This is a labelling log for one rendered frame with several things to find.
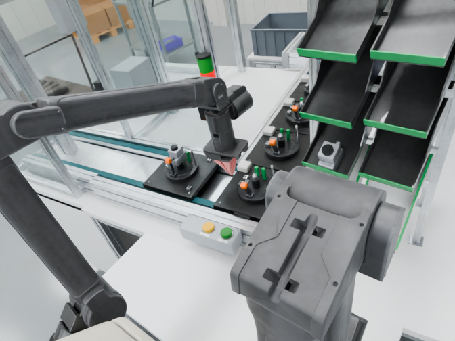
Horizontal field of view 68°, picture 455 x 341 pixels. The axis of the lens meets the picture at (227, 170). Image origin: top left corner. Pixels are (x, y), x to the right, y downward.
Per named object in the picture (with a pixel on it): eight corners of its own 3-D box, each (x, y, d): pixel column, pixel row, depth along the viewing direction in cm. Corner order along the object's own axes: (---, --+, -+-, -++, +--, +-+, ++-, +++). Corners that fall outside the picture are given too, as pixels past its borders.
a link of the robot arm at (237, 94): (186, 85, 77) (211, 88, 72) (220, 63, 83) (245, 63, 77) (204, 129, 84) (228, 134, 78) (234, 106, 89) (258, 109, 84)
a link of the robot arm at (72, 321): (57, 325, 67) (66, 339, 63) (76, 275, 67) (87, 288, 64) (99, 322, 74) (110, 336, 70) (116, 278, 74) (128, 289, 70)
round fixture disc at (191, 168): (187, 185, 131) (185, 182, 130) (158, 178, 137) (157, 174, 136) (205, 163, 140) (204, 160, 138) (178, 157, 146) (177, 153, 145)
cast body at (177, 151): (178, 166, 132) (173, 152, 128) (169, 164, 134) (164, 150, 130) (190, 153, 137) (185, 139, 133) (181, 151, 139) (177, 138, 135)
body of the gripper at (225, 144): (215, 139, 91) (209, 117, 86) (249, 145, 86) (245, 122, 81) (203, 155, 87) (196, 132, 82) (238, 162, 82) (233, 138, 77)
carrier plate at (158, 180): (191, 201, 127) (190, 197, 126) (143, 187, 138) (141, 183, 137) (222, 162, 142) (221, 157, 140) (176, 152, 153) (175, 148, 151)
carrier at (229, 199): (275, 226, 111) (272, 200, 103) (213, 208, 122) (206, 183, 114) (300, 178, 126) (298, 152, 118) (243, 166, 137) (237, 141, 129)
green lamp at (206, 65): (209, 74, 111) (206, 59, 108) (197, 73, 113) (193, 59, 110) (217, 67, 114) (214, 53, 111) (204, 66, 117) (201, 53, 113)
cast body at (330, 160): (334, 173, 90) (330, 162, 85) (319, 168, 93) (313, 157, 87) (347, 147, 92) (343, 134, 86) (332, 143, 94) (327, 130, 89)
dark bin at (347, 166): (348, 180, 88) (344, 168, 82) (302, 166, 96) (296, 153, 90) (388, 93, 94) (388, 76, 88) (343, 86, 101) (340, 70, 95)
